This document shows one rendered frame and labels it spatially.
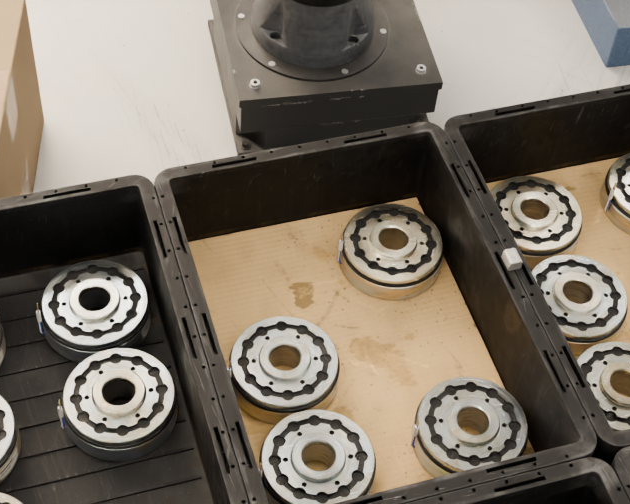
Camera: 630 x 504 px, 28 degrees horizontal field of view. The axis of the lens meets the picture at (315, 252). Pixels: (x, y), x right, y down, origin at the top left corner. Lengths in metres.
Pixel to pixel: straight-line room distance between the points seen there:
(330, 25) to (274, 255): 0.33
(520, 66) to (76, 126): 0.59
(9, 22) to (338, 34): 0.38
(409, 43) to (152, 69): 0.34
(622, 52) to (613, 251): 0.45
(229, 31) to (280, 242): 0.35
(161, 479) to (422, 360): 0.28
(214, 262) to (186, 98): 0.39
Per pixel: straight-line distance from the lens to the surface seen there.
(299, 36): 1.49
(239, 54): 1.52
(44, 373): 1.21
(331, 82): 1.50
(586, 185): 1.40
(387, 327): 1.24
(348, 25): 1.50
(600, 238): 1.36
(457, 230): 1.25
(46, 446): 1.17
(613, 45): 1.72
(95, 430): 1.14
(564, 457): 1.07
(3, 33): 1.42
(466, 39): 1.74
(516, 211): 1.31
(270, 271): 1.27
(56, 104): 1.62
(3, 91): 1.36
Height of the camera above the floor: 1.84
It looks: 51 degrees down
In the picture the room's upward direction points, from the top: 6 degrees clockwise
